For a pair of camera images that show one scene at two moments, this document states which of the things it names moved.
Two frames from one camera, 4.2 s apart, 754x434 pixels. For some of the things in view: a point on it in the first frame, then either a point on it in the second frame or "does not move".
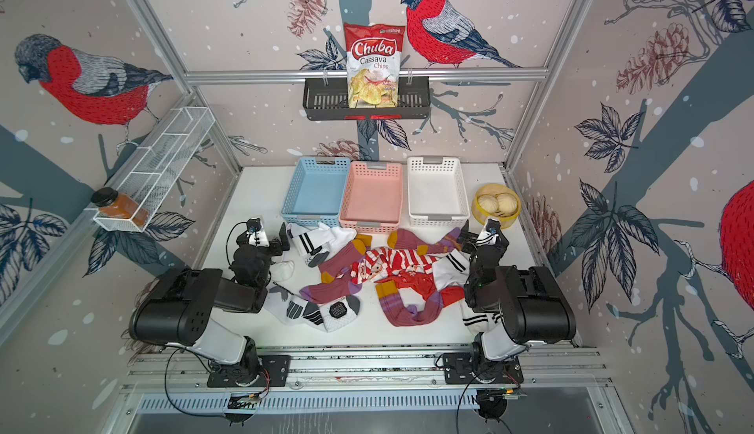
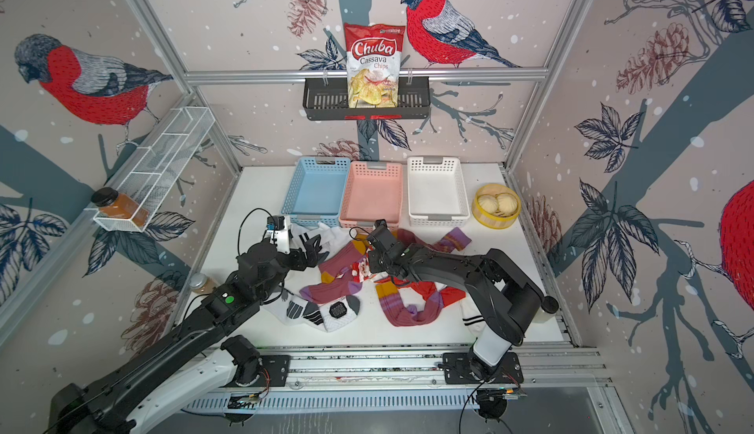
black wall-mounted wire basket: (328, 100) does not move
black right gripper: (470, 242) → (373, 266)
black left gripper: (276, 248) → (312, 254)
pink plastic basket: (371, 199) does not move
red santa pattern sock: (424, 284) does not move
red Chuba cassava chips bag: (373, 57) does not move
